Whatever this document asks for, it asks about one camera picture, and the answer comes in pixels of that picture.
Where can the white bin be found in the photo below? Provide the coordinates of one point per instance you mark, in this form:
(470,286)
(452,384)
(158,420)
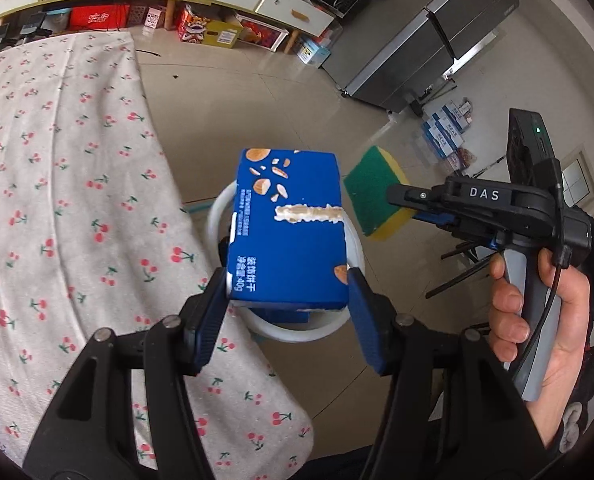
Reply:
(297,334)

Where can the brown snack bag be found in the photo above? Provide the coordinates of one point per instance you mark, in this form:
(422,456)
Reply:
(462,159)

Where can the person's right hand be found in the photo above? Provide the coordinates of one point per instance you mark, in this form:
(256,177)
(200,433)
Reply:
(572,320)

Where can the red flat box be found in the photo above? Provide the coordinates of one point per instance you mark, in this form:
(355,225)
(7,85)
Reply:
(99,17)

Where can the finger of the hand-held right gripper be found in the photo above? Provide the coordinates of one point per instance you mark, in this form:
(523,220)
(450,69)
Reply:
(437,219)
(412,195)

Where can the light blue box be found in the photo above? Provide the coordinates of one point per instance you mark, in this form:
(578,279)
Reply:
(313,51)

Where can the cherry printed tablecloth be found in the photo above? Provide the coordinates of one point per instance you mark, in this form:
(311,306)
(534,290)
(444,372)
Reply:
(77,210)

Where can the red white patterned box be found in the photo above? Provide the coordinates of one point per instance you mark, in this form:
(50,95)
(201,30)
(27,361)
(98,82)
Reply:
(149,17)

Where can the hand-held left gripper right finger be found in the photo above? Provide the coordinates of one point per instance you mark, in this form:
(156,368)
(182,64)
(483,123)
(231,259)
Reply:
(364,320)

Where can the person's right forearm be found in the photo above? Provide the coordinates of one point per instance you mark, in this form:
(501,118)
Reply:
(584,390)

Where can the red gift box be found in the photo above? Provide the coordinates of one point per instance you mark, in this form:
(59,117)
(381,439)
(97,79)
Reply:
(262,35)

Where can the green yellow sponge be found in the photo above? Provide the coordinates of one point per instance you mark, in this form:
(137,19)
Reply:
(372,185)

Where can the black metal stand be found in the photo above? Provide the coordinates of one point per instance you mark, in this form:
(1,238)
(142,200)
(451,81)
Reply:
(457,280)

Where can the yellow snack carton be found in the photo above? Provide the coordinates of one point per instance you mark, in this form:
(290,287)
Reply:
(212,27)

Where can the grey refrigerator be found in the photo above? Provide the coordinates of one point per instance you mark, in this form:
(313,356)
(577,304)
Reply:
(427,45)

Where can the stack of blue white boxes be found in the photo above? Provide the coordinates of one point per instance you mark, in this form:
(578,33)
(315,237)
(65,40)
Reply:
(447,130)

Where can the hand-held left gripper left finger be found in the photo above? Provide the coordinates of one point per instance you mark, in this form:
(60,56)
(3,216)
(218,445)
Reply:
(209,330)

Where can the blue biscuit box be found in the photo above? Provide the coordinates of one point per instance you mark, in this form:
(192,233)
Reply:
(287,240)

